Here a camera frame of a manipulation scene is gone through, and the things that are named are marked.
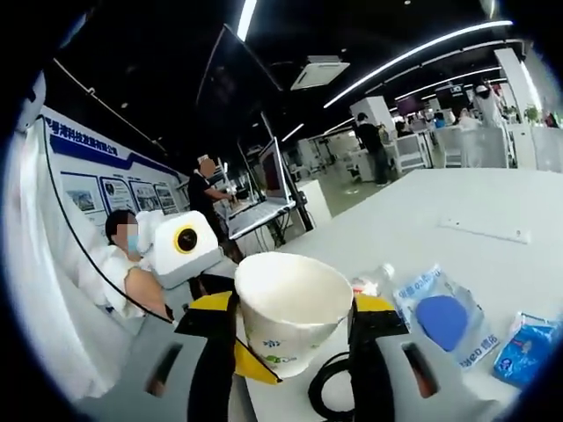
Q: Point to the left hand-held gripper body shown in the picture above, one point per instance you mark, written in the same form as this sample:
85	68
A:
193	259

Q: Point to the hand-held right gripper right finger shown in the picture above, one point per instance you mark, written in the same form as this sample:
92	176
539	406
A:
369	378

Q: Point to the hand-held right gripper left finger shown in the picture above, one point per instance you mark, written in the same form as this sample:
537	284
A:
215	360

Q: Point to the floral paper cup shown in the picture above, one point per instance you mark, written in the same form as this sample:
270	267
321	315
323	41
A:
290	307

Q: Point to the clear bag with blue pad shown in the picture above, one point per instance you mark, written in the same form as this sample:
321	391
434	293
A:
442	321

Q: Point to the clear plastic water bottle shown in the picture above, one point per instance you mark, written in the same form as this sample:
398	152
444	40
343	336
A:
387	269

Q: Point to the blue tissue pack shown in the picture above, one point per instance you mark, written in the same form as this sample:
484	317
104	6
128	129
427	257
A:
523	351

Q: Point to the white standing desk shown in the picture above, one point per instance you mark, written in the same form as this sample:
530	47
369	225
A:
259	217

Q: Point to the monitor on stand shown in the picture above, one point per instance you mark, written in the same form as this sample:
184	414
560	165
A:
272	171

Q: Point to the white cabinet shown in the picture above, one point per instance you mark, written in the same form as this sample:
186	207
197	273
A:
316	204

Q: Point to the white table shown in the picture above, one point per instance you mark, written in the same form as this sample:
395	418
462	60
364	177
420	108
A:
418	206

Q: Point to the white worn device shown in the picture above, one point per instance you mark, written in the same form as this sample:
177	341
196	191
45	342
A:
33	101

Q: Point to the ceiling air conditioner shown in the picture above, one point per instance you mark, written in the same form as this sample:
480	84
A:
320	72

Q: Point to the small white mesh partition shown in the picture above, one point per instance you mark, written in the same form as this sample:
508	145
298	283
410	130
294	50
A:
412	153

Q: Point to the white square pillar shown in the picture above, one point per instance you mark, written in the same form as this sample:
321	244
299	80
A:
374	112

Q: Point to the wide white mesh partition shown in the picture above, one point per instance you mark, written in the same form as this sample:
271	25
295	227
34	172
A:
477	147

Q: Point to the long ceiling light strip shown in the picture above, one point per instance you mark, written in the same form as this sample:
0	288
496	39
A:
418	53

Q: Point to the potted plant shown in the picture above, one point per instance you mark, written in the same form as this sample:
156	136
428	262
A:
531	115

